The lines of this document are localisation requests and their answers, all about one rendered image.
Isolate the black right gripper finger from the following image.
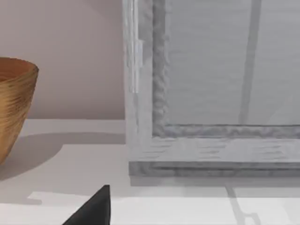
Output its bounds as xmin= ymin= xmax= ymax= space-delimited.
xmin=61 ymin=184 xmax=111 ymax=225

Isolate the brown woven basket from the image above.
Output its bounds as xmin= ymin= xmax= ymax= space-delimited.
xmin=0 ymin=57 xmax=39 ymax=165

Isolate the grey wooden cabinet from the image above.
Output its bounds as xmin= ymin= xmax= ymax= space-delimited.
xmin=121 ymin=0 xmax=300 ymax=187

